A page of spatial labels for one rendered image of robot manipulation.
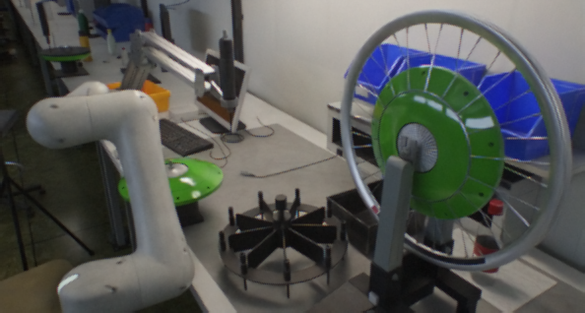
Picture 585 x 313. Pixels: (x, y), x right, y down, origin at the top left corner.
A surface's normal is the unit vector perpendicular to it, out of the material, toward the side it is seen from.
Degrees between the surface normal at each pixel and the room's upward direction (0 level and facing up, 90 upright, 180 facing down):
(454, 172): 93
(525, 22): 90
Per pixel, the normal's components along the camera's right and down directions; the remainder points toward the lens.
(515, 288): 0.00, -0.92
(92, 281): 0.14, -0.80
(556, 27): -0.85, 0.21
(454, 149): -0.70, 0.23
